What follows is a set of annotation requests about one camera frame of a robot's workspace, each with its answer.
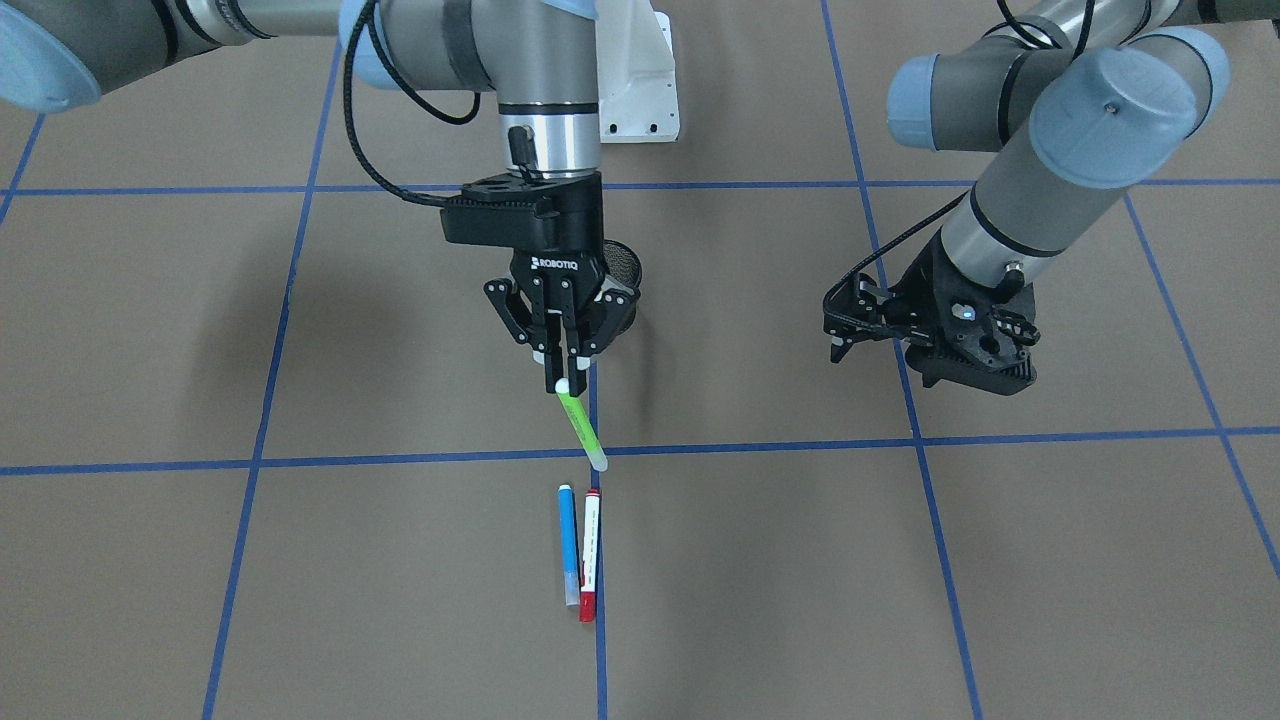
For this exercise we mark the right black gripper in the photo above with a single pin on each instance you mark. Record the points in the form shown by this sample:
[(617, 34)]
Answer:
[(566, 266)]

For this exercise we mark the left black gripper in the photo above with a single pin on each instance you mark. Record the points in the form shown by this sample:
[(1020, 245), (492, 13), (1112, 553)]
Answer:
[(925, 283)]

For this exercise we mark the green highlighter pen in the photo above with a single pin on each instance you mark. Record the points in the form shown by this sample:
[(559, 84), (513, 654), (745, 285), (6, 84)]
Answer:
[(581, 424)]

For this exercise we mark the blue highlighter pen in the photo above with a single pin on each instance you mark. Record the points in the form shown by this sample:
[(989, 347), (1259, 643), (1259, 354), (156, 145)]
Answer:
[(569, 540)]

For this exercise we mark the red whiteboard marker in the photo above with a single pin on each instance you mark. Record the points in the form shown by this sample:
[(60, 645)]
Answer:
[(590, 546)]

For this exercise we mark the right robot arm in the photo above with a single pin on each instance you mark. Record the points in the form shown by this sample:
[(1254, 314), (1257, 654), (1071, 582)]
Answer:
[(538, 58)]

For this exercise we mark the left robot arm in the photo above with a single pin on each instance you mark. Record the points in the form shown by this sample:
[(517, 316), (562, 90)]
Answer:
[(1077, 101)]

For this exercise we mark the black mesh pen cup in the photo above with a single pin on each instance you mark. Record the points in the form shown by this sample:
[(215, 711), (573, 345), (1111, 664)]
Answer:
[(623, 274)]

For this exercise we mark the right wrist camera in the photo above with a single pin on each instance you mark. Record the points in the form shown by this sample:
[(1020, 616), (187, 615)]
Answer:
[(554, 215)]

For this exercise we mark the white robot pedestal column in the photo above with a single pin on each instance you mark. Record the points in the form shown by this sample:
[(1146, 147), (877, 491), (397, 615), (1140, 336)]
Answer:
[(636, 74)]

